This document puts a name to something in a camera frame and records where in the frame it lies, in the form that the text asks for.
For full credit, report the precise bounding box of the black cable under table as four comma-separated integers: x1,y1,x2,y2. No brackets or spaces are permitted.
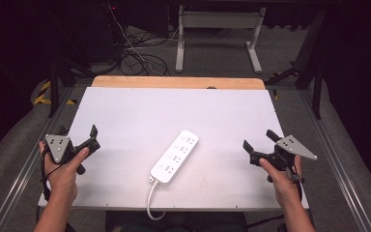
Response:
246,214,286,229

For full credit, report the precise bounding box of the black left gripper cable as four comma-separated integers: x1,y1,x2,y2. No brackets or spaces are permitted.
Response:
40,146,63,202

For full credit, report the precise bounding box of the white floor cable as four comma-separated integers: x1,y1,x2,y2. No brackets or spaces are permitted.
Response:
107,3,157,76

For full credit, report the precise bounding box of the tangle of black floor cables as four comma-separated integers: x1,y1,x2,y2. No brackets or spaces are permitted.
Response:
117,27,172,77

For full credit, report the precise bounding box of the person's left hand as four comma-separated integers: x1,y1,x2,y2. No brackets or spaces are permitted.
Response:
38,140,91,203

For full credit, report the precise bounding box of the white power strip cable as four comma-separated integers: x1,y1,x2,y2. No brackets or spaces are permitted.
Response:
146,180,167,222

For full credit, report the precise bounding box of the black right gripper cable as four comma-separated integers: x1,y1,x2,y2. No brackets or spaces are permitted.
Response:
289,163,306,209

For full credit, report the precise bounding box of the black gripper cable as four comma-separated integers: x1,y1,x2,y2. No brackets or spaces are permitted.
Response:
289,163,306,209
40,146,63,202

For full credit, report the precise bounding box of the person's right hand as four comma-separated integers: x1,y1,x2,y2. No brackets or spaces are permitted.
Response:
258,155,304,209

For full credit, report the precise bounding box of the black metal stand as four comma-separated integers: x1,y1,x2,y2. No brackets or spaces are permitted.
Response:
46,57,78,119
264,9,327,121

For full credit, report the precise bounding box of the yellow black hazard tape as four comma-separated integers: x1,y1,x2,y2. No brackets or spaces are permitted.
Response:
33,79,78,106

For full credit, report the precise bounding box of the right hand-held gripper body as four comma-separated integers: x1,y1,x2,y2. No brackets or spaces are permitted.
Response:
248,134,319,184

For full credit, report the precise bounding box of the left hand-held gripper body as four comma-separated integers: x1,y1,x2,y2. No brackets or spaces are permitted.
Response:
44,133,101,165

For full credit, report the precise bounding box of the aluminium floor rail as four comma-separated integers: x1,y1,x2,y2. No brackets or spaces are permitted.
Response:
298,90,371,232
0,86,75,232

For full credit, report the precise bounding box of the white power strip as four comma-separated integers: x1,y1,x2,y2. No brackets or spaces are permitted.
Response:
149,129,200,186

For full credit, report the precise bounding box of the white metal table frame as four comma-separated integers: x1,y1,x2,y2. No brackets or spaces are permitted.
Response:
174,4,268,74

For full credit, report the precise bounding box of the wooden table board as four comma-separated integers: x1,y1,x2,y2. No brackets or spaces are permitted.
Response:
91,74,267,91

